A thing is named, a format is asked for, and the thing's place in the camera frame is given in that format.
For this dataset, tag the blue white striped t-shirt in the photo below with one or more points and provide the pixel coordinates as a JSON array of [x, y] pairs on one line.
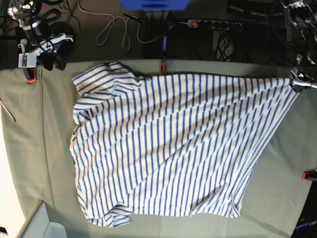
[[170, 145]]

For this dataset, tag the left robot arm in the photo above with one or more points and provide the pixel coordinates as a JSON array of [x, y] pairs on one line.
[[303, 16]]

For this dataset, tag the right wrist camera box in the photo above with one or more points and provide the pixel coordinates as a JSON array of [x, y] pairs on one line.
[[27, 60]]

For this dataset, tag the red black clamp right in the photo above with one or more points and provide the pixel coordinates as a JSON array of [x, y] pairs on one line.
[[310, 175]]

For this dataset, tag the red black clamp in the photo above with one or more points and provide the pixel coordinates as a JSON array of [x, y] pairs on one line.
[[163, 67], [30, 75], [310, 175]]

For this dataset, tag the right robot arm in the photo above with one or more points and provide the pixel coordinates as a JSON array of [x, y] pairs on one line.
[[34, 24]]

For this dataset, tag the white bin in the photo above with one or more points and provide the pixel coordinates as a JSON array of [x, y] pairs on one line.
[[38, 224]]

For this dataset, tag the black box with labels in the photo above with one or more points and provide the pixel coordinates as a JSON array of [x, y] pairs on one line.
[[249, 8]]

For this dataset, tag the red black clamp top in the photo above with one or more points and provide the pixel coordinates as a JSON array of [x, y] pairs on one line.
[[163, 67]]

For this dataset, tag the blue box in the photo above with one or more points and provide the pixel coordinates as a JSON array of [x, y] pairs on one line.
[[154, 4]]

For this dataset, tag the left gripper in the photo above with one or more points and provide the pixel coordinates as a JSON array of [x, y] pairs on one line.
[[303, 78]]

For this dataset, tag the red black clamp left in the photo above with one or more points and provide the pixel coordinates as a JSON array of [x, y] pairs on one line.
[[30, 75]]

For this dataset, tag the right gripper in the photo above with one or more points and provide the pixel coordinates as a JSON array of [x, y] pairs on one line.
[[46, 50]]

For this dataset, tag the white power strip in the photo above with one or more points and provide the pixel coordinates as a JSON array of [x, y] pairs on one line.
[[215, 25]]

